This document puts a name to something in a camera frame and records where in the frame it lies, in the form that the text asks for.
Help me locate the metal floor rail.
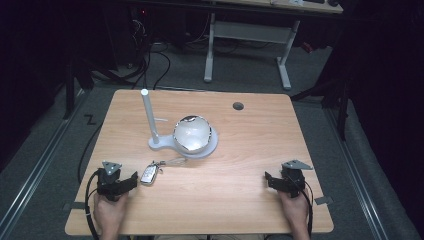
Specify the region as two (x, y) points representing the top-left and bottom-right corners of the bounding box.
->
(0, 88), (90, 240)
(323, 105), (391, 240)

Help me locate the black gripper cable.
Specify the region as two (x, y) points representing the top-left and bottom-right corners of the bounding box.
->
(84, 168), (105, 240)
(288, 171), (315, 238)

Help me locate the bundle of black floor cables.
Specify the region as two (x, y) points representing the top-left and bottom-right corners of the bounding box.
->
(87, 16), (172, 91)

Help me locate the person's left hand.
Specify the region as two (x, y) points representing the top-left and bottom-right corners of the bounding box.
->
(92, 191), (130, 232)

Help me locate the grey-framed wooden desk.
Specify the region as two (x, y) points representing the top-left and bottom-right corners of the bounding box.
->
(203, 0), (344, 91)

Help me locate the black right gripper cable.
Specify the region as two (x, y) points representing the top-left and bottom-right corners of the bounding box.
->
(288, 171), (315, 238)

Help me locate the silver car key with ring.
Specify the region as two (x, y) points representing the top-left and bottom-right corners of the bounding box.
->
(139, 157), (188, 186)

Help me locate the white stand with pole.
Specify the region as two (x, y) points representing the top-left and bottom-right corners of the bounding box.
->
(140, 88), (220, 159)

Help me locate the white bowl with silver rim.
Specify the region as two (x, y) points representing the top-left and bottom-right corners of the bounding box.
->
(172, 115), (213, 155)

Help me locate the black floor cable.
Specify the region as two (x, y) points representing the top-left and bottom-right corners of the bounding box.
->
(77, 121), (104, 185)

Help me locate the black metal stand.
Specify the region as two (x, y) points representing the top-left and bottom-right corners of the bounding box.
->
(61, 54), (96, 121)
(289, 63), (353, 142)

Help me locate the grey tape piece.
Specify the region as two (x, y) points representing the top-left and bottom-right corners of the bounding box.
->
(314, 195), (334, 206)
(62, 201), (86, 212)

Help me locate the person's right hand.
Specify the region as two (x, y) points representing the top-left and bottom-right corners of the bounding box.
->
(277, 188), (310, 229)

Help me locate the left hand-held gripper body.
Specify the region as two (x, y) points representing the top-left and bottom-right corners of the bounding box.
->
(96, 160), (130, 203)

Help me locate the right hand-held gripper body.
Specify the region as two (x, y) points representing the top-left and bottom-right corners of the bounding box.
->
(279, 159), (314, 199)

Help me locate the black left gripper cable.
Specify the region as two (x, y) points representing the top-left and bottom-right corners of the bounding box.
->
(84, 168), (105, 240)

